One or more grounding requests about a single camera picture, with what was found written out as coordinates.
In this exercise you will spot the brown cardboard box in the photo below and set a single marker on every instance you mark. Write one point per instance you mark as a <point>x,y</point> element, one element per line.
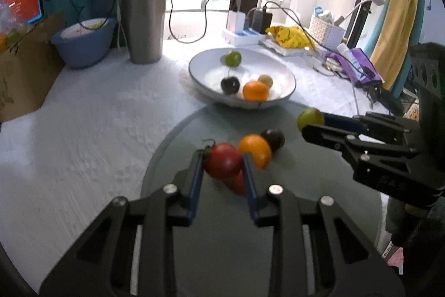
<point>26,67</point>

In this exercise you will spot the blue plastic bowl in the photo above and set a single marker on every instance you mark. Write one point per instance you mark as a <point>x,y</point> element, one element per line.
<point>83,46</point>

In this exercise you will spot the small yellow fruit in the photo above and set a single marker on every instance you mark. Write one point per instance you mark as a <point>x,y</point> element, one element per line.
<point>266,79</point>

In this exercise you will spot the white charging dock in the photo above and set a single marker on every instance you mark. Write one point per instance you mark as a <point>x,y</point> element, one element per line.
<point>240,27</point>

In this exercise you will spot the red tomato with stem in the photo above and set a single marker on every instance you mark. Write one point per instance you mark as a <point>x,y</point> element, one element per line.
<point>223,161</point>

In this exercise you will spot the dark purple plum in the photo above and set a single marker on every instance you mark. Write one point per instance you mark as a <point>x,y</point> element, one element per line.
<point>230,85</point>
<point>274,138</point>

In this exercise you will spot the grey-green round plate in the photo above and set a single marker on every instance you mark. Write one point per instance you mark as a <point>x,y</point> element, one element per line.
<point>278,171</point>

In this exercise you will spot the white tube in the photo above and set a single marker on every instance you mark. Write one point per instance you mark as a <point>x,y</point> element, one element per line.
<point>347,53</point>

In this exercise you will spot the purple pouch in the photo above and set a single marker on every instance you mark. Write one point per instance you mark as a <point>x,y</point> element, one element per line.
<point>358,65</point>

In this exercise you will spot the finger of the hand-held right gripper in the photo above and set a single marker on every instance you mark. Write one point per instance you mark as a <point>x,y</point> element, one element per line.
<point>342,121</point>
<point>333,140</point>

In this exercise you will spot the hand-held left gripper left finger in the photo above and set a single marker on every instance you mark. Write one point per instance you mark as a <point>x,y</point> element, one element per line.
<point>195,178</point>

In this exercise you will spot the stainless steel tumbler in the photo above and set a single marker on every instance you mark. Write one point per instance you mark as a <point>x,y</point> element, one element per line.
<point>146,25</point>

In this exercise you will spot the white woven basket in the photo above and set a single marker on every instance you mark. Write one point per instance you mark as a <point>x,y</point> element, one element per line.
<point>326,32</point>

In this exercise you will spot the white tablecloth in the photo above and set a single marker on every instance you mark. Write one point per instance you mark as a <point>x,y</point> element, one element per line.
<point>90,123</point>

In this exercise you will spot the black tool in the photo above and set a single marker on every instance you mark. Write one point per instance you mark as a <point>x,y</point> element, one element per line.
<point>386,98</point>

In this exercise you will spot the clear plastic bag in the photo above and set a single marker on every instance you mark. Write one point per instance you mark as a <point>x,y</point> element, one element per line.
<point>10,29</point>

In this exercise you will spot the green lime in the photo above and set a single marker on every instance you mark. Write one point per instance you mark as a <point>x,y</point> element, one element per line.
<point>233,58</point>
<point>309,117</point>

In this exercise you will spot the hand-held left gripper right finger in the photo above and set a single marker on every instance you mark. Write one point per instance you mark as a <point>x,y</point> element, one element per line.
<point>249,182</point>

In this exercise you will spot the yellow curtain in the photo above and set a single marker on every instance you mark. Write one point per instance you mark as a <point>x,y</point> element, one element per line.
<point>399,15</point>

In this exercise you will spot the yellow printed cloth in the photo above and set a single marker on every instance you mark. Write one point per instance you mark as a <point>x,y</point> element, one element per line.
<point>290,36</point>

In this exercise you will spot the black power adapter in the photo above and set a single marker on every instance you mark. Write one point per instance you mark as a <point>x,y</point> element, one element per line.
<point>261,22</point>

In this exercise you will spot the white ceramic bowl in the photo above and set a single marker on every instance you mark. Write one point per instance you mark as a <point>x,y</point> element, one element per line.
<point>212,74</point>

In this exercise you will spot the orange tangerine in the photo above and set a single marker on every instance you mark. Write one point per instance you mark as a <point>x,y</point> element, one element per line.
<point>255,150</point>
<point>255,90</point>

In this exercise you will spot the white flat tray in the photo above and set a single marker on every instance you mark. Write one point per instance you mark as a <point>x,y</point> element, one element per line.
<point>281,49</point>

